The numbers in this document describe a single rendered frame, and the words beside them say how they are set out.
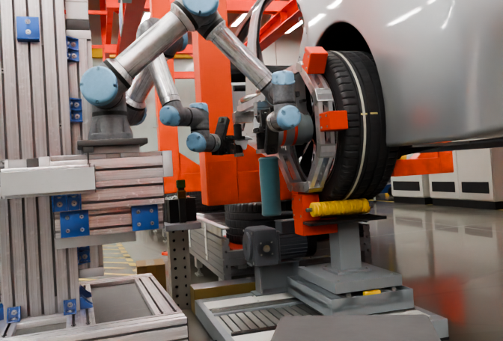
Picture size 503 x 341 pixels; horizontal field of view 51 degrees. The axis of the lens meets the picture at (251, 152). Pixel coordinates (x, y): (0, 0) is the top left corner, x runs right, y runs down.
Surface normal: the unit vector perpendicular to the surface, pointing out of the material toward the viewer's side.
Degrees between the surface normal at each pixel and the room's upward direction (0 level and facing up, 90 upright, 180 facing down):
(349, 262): 90
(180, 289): 90
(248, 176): 90
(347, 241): 90
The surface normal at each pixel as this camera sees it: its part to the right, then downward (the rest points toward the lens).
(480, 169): -0.95, 0.05
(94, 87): 0.01, 0.05
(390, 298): 0.28, -0.04
